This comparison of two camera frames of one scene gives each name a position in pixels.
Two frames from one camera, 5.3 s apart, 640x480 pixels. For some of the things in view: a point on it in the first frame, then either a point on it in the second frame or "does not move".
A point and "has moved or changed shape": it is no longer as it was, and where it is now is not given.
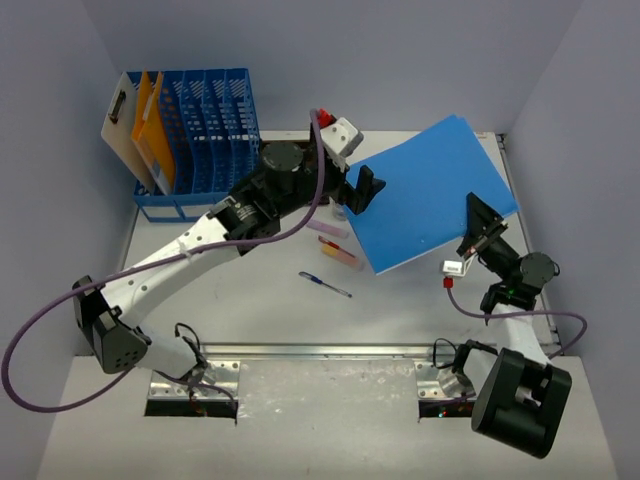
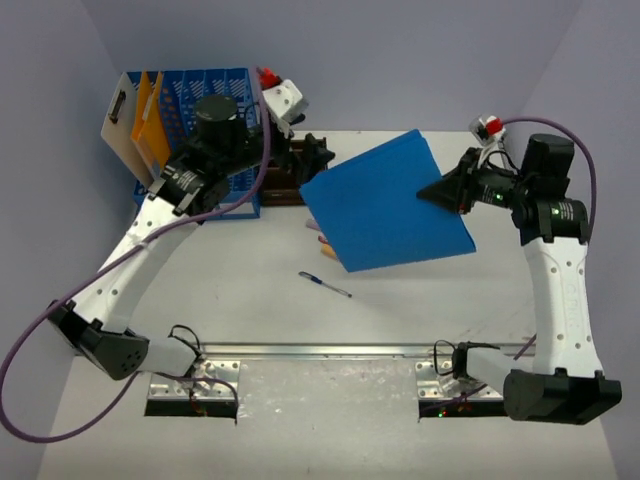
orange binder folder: [151, 134] does not move
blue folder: [428, 178] has moved or changed shape
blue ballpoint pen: [319, 281] does not move
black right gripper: [481, 221] -> [458, 191]
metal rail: [331, 350] does not move
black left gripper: [351, 188] -> [294, 155]
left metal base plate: [225, 387] does not move
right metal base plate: [439, 383] does not move
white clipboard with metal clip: [117, 131] does not move
